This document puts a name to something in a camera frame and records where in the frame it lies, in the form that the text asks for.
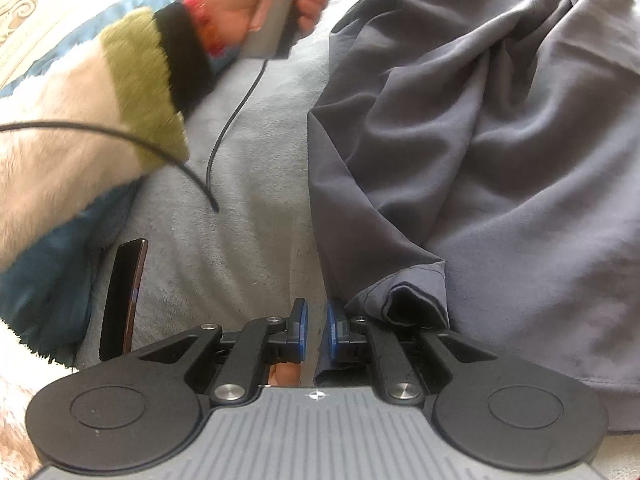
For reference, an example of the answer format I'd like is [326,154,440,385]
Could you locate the person's left forearm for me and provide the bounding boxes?
[0,2,221,361]

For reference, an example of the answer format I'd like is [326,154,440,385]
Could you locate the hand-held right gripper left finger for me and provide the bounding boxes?
[135,298,309,407]

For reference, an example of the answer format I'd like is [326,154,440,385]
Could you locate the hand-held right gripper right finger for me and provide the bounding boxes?
[325,299,501,405]

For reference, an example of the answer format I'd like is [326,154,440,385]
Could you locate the grey bed blanket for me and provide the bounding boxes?
[72,0,361,391]

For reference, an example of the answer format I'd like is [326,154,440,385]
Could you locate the person's left hand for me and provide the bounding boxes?
[192,0,337,53]

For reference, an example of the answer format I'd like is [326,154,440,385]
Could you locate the beige carved headboard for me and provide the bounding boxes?
[0,0,168,96]

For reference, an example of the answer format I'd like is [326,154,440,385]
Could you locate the dark grey pants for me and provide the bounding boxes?
[306,0,640,436]

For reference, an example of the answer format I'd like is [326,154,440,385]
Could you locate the black smartphone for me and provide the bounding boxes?
[99,238,149,362]

